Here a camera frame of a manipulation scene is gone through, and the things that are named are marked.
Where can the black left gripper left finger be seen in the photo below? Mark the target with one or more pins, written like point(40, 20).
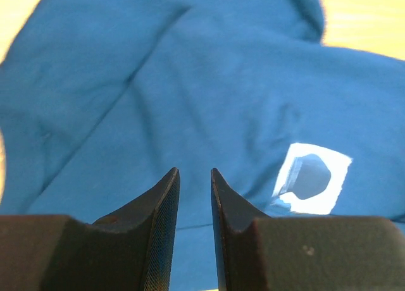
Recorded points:
point(128, 249)

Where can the navy blue printed t-shirt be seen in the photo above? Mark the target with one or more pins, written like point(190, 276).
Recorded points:
point(100, 98)

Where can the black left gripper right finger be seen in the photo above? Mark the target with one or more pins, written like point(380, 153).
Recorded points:
point(257, 252)

